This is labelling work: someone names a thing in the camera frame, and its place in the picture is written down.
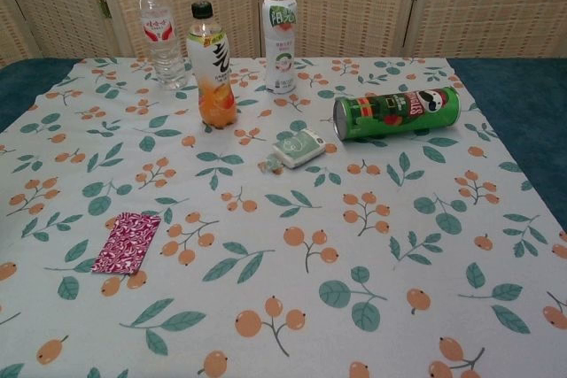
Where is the green Pringles can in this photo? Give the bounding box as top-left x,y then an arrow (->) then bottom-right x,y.
332,85 -> 462,143

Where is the clear water bottle white cap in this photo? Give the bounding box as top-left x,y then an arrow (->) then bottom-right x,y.
136,0 -> 190,90

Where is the teal blue table cover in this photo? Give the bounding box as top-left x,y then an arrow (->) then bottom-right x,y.
0,57 -> 567,237

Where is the small green white box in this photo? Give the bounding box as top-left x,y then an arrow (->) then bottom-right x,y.
272,127 -> 328,170

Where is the small wrapped candy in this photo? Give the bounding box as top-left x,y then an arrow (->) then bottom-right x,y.
258,152 -> 284,177

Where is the white drink bottle yellow cap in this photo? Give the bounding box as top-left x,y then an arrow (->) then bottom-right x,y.
262,0 -> 299,96

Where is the woven bamboo folding screen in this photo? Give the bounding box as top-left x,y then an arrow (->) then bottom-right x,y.
0,0 -> 567,68

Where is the orange juice bottle black cap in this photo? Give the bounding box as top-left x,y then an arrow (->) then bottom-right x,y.
185,0 -> 238,129

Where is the floral leaf fruit tablecloth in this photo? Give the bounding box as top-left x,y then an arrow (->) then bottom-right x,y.
0,57 -> 567,378

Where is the red white patterned pouch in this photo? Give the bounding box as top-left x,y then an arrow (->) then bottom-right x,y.
91,212 -> 161,276

